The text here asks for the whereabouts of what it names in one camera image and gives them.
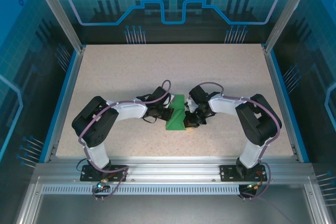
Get green paper sheet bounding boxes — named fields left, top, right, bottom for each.
left=165, top=94, right=188, bottom=132

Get connector with green light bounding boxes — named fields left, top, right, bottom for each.
left=245, top=181, right=264, bottom=191
left=95, top=178, right=110, bottom=191

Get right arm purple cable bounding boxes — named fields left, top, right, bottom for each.
left=196, top=81, right=281, bottom=200

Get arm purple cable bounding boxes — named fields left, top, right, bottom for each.
left=196, top=81, right=281, bottom=200
left=78, top=79, right=173, bottom=200

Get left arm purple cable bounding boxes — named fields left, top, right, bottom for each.
left=78, top=79, right=173, bottom=200

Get aluminium mounting rail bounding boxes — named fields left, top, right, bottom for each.
left=35, top=155, right=315, bottom=186

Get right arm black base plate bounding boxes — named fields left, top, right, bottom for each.
left=219, top=164, right=269, bottom=182

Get slotted grey cable duct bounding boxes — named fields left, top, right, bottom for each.
left=41, top=185, right=242, bottom=196

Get aluminium side rail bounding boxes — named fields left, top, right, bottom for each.
left=43, top=46, right=87, bottom=163
left=263, top=47, right=310, bottom=163

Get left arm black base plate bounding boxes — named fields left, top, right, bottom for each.
left=80, top=164, right=129, bottom=182

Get thin black base cable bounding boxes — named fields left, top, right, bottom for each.
left=76, top=158, right=89, bottom=173

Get aluminium frame post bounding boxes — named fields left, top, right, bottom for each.
left=263, top=0, right=315, bottom=53
left=28, top=0, right=87, bottom=52

